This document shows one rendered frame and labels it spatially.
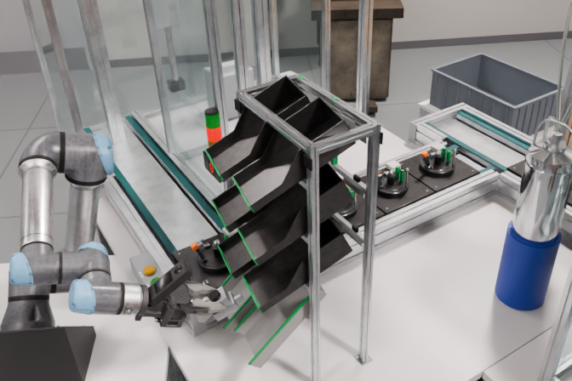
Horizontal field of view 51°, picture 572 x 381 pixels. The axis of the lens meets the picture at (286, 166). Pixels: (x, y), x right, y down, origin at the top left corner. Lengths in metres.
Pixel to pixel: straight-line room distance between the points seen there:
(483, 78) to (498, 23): 2.49
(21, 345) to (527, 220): 1.47
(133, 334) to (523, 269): 1.23
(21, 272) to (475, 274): 1.45
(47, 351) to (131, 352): 0.27
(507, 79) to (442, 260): 1.86
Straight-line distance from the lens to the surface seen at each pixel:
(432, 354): 1.94
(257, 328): 1.76
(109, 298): 1.44
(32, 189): 1.64
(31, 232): 1.55
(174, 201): 2.45
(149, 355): 1.97
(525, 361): 1.98
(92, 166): 1.75
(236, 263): 1.69
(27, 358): 1.90
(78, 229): 1.88
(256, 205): 1.35
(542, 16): 6.61
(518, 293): 2.07
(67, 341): 1.82
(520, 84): 3.82
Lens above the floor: 2.33
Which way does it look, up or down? 33 degrees down
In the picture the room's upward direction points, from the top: 3 degrees counter-clockwise
